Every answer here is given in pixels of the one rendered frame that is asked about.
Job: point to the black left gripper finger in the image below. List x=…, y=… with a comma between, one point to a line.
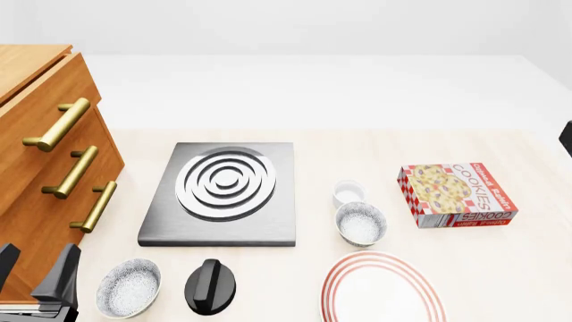
x=6, y=261
x=60, y=281

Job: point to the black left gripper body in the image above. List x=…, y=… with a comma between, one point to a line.
x=40, y=312

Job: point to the patterned black white bowl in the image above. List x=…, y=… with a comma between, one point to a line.
x=129, y=288
x=361, y=224

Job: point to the flat stove plate with rings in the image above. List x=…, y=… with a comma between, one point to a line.
x=223, y=228

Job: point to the small white ramekin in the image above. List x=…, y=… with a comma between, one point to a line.
x=348, y=192

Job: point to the white plate with red rings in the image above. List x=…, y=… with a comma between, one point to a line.
x=380, y=295

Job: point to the medium wooden drawer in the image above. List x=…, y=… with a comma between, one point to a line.
x=40, y=204

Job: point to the small wooden drawer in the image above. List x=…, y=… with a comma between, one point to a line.
x=111, y=169

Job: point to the round black stove knob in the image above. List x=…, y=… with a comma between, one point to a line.
x=210, y=288

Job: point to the large wooden drawer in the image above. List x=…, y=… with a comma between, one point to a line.
x=27, y=110

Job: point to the wooden cabinet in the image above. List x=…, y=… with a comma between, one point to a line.
x=27, y=63

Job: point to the red cookies box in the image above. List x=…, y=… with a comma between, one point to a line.
x=456, y=191

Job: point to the black angular block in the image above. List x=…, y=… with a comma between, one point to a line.
x=566, y=137

